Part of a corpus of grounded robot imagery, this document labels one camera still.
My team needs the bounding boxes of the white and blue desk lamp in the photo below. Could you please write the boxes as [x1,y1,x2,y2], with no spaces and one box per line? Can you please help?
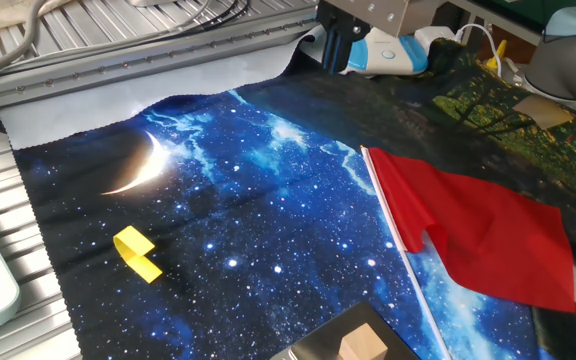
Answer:
[340,27,429,77]

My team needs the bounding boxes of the grey Schunk gripper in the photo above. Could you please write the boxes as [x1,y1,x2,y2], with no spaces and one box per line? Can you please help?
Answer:
[316,0,449,75]

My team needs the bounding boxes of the thick grey hose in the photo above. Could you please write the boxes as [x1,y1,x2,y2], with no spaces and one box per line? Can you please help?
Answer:
[0,0,49,84]

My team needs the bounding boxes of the small yellow clip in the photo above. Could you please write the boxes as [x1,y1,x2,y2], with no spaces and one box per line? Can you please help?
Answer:
[485,39,509,71]

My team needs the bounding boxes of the white power adapter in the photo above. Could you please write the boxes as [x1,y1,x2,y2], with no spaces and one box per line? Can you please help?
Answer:
[414,25,457,54]

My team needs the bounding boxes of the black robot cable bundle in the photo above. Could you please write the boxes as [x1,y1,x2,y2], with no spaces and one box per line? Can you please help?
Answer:
[67,0,252,51]

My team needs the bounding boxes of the white charger cable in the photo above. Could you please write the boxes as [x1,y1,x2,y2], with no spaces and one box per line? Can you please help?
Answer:
[455,23,503,76]

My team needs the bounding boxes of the tan cardboard piece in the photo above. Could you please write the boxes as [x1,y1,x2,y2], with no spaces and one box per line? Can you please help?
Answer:
[512,93,575,131]

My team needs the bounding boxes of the red flag on white stick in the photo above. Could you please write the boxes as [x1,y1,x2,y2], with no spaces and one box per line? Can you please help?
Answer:
[360,144,576,360]

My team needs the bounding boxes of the yellow curved block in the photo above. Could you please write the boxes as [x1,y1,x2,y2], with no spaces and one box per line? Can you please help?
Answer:
[112,224,164,285]

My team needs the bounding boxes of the starry night sky cloth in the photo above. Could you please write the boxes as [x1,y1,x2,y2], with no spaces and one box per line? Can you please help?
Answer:
[0,37,576,360]

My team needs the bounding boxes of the small wooden cube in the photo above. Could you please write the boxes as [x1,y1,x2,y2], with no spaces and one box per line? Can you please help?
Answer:
[337,322,389,360]

